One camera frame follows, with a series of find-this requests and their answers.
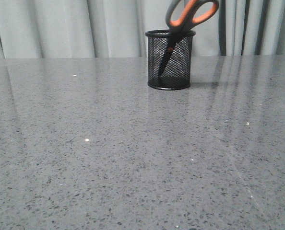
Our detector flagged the grey orange scissors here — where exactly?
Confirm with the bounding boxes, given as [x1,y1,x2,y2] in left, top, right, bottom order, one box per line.
[158,0,219,77]

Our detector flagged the black mesh pen bucket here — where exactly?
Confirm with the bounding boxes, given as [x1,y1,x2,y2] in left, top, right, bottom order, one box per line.
[145,30,196,90]

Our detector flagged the grey curtain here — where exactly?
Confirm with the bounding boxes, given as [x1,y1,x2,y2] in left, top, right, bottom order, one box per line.
[0,0,285,58]

